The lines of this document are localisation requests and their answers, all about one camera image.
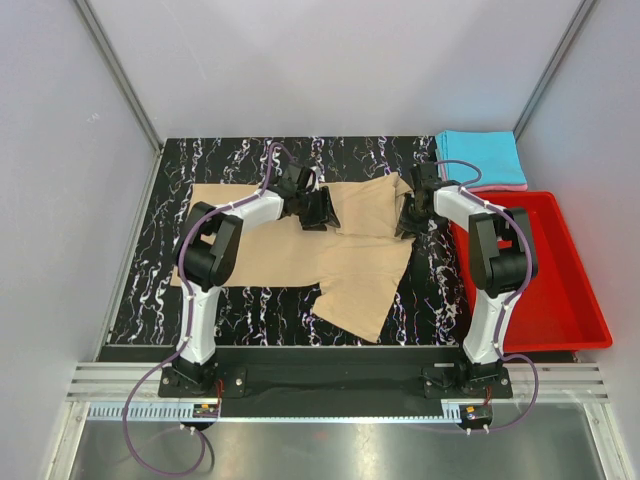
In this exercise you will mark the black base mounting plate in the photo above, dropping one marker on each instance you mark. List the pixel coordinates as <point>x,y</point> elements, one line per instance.
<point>298,403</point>

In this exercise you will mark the white slotted cable duct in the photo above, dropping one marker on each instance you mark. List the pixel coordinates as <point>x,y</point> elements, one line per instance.
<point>163,411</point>

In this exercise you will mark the beige t shirt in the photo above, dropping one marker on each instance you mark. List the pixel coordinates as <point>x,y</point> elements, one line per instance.
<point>358,266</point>

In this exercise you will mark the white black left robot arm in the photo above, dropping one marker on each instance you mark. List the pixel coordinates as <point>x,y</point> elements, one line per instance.
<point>207,252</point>

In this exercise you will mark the right aluminium corner post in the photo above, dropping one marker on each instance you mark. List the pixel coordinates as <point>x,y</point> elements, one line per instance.
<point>567,40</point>

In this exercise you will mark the folded light blue t shirt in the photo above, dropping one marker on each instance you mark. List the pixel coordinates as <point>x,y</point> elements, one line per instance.
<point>478,149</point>

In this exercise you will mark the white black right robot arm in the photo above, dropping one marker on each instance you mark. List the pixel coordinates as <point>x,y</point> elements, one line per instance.
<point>502,263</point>

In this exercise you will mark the red plastic bin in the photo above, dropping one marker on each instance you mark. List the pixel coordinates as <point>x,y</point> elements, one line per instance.
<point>559,310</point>

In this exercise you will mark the aluminium corner post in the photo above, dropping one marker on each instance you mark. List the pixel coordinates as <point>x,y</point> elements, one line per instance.
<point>112,61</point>
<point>567,40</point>

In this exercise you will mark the left aluminium corner post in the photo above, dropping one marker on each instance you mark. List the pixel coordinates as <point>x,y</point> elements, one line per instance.
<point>112,61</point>

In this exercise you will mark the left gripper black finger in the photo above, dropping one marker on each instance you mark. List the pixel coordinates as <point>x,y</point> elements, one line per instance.
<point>330,216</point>
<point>314,212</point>

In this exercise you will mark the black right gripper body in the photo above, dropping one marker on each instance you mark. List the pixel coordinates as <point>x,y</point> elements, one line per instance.
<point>412,207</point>

